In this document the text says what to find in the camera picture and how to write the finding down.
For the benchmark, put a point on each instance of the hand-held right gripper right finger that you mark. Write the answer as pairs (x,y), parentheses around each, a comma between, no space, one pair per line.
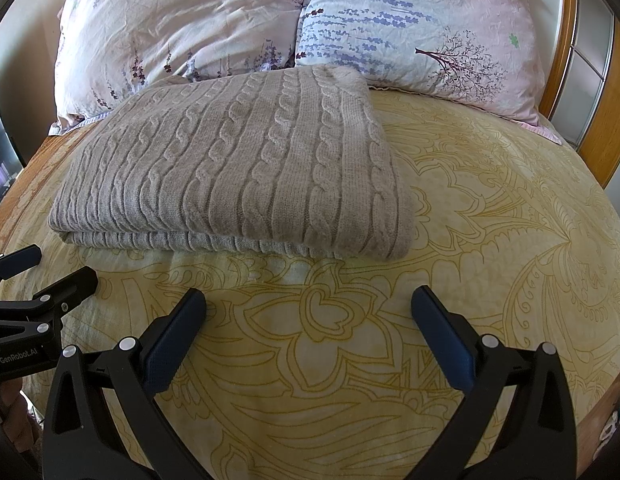
(445,345)

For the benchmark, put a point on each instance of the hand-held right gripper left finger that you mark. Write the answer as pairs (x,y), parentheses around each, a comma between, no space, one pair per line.
(169,345)

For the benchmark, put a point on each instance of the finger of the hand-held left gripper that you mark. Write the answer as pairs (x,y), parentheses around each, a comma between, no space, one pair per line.
(69,290)
(17,262)

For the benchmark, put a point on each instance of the person's left hand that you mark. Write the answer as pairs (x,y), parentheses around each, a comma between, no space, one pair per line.
(14,405)

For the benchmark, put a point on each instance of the dark furniture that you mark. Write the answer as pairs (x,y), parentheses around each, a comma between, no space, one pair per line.
(0,160)

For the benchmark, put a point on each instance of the yellow patterned bedspread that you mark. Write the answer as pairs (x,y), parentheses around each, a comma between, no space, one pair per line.
(340,310)

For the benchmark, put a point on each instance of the pink floral pillow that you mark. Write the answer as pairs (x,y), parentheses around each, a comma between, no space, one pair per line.
(189,20)

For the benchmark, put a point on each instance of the wooden headboard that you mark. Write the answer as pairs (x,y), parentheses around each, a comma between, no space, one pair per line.
(555,60)

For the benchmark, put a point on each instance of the blue lavender print pillow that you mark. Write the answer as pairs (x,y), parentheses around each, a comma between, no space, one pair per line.
(415,25)

